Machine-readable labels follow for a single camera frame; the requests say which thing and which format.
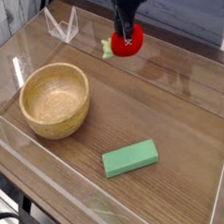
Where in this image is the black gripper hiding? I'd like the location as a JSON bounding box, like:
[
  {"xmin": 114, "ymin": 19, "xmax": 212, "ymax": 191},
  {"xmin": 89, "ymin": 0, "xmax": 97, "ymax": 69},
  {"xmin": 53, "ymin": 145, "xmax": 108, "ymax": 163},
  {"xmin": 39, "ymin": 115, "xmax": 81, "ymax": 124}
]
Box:
[{"xmin": 111, "ymin": 0, "xmax": 146, "ymax": 45}]

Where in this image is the red plush strawberry toy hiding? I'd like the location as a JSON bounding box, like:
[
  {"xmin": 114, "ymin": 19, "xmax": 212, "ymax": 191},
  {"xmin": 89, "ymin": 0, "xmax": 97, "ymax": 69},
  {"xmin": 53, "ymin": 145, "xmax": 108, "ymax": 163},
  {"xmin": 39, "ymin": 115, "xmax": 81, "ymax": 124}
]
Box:
[{"xmin": 101, "ymin": 24, "xmax": 144, "ymax": 59}]

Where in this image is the wooden bowl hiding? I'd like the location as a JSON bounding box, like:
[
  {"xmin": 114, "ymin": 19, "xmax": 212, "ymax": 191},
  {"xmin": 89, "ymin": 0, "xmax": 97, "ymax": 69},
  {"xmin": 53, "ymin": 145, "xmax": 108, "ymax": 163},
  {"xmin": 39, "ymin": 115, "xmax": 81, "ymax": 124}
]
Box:
[{"xmin": 19, "ymin": 62, "xmax": 91, "ymax": 140}]

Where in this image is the green rectangular block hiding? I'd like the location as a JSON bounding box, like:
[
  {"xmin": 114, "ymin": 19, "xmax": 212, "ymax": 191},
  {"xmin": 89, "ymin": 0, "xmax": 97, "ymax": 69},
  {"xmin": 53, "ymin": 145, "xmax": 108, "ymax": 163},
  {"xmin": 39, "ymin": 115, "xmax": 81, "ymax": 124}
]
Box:
[{"xmin": 102, "ymin": 140, "xmax": 159, "ymax": 178}]

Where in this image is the clear acrylic tray enclosure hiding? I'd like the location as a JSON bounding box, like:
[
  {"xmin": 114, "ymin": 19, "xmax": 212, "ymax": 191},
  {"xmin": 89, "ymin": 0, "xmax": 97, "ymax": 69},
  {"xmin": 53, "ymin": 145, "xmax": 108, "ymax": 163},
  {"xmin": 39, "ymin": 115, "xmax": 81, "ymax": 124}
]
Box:
[{"xmin": 0, "ymin": 10, "xmax": 224, "ymax": 224}]

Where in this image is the black metal table frame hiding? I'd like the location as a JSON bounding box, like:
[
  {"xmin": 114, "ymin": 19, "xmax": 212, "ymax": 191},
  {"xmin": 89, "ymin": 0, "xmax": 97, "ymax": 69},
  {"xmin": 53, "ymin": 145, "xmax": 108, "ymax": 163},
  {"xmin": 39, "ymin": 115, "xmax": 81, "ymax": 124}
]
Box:
[{"xmin": 18, "ymin": 194, "xmax": 56, "ymax": 224}]

